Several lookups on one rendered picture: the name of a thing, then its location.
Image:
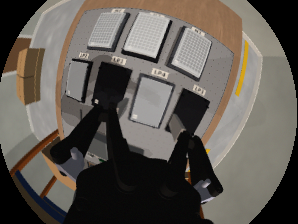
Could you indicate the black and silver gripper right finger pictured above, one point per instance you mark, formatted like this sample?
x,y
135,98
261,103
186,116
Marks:
x,y
203,178

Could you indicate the grey control panel with coloured keys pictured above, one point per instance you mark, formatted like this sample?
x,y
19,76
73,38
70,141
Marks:
x,y
98,146

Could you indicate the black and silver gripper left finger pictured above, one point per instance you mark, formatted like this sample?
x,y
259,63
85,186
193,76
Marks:
x,y
68,154

